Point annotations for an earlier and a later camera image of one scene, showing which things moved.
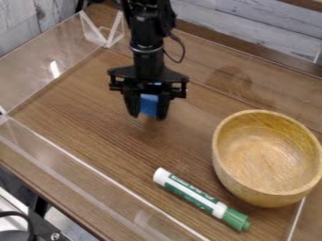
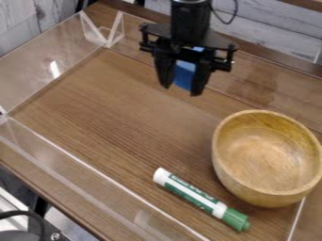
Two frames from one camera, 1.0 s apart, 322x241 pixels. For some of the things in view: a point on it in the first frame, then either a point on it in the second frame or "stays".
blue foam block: [149, 102] to [184, 72]
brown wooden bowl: [266, 157] stays
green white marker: [201, 199] stays
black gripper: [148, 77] to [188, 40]
